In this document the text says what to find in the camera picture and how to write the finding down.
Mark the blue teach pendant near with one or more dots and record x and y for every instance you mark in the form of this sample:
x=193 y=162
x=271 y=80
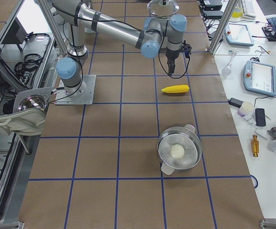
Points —
x=260 y=78

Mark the white steamed bun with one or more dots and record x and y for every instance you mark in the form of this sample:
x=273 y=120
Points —
x=177 y=151

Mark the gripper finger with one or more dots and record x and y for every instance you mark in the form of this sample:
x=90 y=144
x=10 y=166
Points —
x=171 y=65

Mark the shiny metal bowl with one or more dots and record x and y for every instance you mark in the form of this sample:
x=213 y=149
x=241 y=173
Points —
x=33 y=101

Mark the steel steamer pot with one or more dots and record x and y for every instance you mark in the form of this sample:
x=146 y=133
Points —
x=182 y=135

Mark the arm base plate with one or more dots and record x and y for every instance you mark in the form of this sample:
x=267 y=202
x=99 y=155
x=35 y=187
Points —
x=77 y=96

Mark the yellow corn cob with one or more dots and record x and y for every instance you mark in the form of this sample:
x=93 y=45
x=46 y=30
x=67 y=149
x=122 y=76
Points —
x=176 y=89

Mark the gold brass fitting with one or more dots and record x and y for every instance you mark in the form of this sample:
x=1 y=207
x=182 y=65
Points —
x=255 y=146

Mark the small white lavender cup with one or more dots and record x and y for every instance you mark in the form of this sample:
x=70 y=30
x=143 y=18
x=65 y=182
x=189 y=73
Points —
x=245 y=108

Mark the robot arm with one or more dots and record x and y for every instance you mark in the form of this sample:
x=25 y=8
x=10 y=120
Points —
x=164 y=29

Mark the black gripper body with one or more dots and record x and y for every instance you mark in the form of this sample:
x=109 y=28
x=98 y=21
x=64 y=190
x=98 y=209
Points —
x=171 y=55

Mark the black power adapter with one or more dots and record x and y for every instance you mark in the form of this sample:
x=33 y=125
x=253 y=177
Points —
x=235 y=102

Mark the glass pot lid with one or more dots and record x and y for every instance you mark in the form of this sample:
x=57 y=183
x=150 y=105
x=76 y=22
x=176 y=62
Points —
x=163 y=8

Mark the black rectangular device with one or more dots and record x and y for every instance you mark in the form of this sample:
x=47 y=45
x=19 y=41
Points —
x=260 y=117

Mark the blue teach pendant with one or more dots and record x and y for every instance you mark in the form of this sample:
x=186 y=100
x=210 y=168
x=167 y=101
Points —
x=238 y=34
x=260 y=78

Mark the blue teach pendant far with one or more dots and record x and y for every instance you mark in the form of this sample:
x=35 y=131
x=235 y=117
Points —
x=238 y=34

